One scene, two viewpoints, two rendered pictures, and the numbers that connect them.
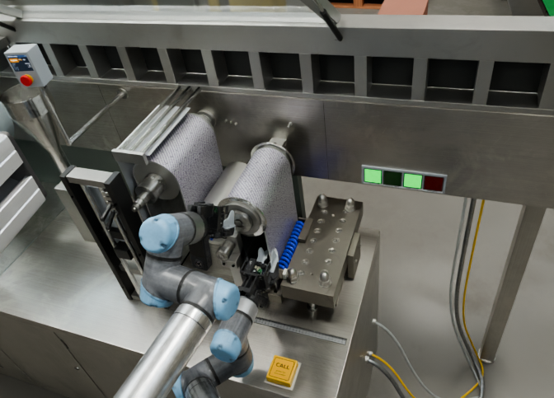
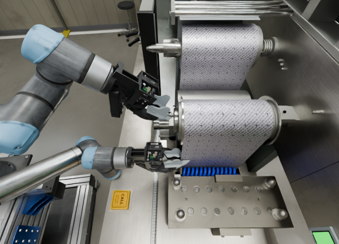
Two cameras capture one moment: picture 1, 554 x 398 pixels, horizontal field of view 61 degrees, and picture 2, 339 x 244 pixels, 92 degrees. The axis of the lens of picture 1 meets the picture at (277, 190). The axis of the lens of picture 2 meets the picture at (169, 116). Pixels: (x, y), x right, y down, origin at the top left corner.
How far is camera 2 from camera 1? 0.93 m
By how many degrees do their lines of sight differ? 44
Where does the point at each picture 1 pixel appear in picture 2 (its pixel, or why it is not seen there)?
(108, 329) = not seen: hidden behind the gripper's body
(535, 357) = not seen: outside the picture
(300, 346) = (143, 206)
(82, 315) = not seen: hidden behind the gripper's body
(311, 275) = (184, 199)
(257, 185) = (211, 116)
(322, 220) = (248, 190)
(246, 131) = (282, 82)
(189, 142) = (222, 42)
